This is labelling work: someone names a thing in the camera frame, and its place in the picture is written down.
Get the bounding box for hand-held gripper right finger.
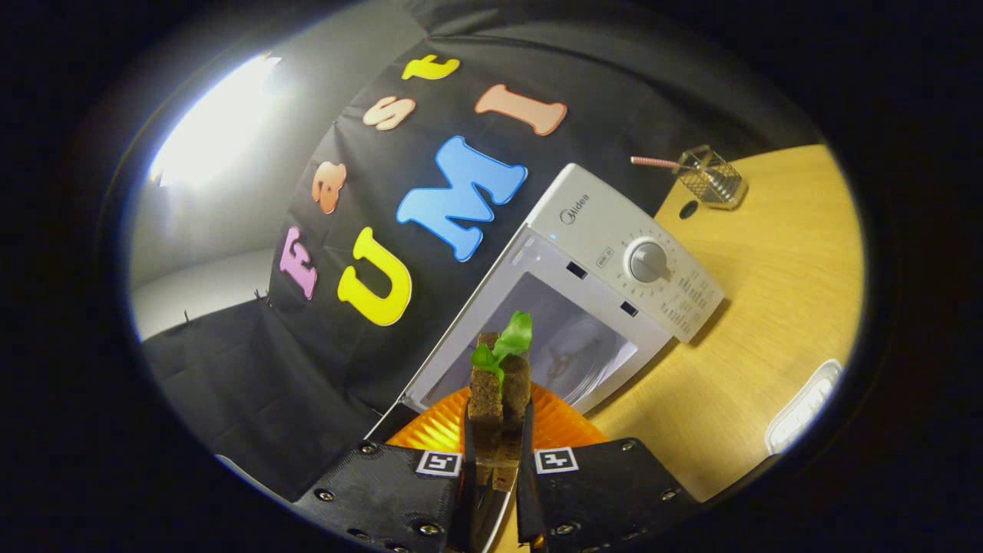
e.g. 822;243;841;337
516;382;700;553

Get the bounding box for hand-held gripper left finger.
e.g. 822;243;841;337
292;384;477;553

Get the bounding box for brown bread lettuce sandwich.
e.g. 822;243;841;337
467;310;534;492

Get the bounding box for white microwave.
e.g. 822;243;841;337
365;163;726;553

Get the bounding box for glass microwave turntable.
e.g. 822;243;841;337
530;315;623;404

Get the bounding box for small white food tray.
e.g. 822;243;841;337
764;359;844;455

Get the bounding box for ceiling light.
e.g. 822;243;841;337
150;52;281;189

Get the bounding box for wire mesh holder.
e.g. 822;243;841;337
673;144;747;211

